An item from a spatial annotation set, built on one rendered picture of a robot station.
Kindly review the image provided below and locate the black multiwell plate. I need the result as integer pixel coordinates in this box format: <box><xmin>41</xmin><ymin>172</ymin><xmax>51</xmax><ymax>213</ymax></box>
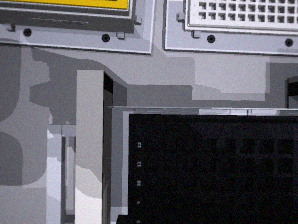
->
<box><xmin>128</xmin><ymin>114</ymin><xmax>298</xmax><ymax>224</ymax></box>

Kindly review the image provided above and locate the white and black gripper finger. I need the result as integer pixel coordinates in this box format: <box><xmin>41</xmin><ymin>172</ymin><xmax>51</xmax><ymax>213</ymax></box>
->
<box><xmin>116</xmin><ymin>215</ymin><xmax>133</xmax><ymax>224</ymax></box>

